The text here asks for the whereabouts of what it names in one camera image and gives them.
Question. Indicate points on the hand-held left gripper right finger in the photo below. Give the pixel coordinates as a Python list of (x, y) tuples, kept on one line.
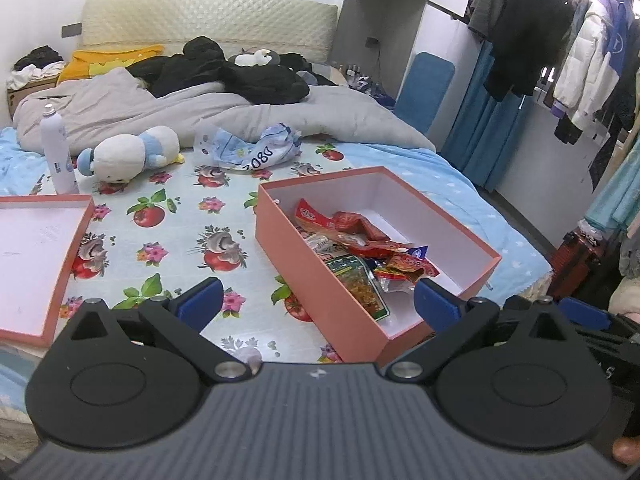
[(435, 305)]

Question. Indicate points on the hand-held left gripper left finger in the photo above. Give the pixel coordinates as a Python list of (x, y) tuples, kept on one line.
[(200, 300)]

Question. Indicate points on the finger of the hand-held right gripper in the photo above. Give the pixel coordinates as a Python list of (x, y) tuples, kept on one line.
[(582, 312)]

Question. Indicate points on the purple snack packet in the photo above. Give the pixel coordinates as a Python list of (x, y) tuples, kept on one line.
[(419, 251)]

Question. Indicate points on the green snack packet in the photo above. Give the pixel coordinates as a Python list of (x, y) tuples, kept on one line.
[(357, 285)]

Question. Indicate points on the clear orange snack packet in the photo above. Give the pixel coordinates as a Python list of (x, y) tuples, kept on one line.
[(360, 232)]

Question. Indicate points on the deep pink cardboard box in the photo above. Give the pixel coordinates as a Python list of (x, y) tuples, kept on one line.
[(300, 270)]

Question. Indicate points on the person's right hand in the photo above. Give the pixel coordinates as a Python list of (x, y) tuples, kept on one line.
[(627, 451)]

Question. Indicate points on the dark red suitcase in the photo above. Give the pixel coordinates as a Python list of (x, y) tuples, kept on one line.
[(575, 265)]

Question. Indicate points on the floral printed bed mat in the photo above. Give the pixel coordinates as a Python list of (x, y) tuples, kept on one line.
[(170, 240)]

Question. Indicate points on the teal hanging garment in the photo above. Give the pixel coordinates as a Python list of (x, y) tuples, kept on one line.
[(617, 185)]

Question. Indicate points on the white and blue plush toy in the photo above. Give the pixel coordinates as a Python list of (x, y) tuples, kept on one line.
[(130, 152)]

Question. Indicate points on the blue and white plastic bag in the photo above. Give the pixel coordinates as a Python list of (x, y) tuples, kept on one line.
[(270, 147)]

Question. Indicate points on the pink box lid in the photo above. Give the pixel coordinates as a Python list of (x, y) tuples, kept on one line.
[(35, 255)]

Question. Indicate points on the blue curtain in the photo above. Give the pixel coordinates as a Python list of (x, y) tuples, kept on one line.
[(475, 125)]

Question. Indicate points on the white spray bottle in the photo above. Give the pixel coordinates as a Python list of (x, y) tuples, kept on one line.
[(56, 150)]

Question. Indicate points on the blue chair back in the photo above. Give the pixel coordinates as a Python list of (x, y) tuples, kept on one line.
[(422, 95)]

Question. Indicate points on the grey duvet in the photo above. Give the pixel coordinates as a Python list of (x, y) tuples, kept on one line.
[(350, 110)]

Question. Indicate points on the black jacket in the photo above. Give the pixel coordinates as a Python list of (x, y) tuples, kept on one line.
[(260, 82)]

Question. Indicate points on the group of small bottles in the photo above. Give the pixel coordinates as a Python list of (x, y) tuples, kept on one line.
[(356, 75)]

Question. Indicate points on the white puffer jacket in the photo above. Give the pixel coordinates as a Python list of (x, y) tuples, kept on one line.
[(590, 60)]

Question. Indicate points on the yellow pillow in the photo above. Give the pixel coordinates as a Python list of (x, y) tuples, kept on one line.
[(95, 62)]

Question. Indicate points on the brown cardboard box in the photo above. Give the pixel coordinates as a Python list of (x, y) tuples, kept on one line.
[(25, 97)]

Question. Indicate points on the cream quilted headboard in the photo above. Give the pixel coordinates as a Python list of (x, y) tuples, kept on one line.
[(200, 15)]

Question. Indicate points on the pile of folded clothes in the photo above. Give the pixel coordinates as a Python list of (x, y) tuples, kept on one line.
[(35, 65)]

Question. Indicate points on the black hanging coat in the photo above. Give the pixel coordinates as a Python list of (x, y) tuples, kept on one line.
[(530, 30)]

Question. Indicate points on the grey green hanging jacket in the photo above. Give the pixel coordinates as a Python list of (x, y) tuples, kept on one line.
[(492, 0)]

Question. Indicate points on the grey wall switch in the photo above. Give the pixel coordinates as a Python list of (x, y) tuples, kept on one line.
[(71, 30)]

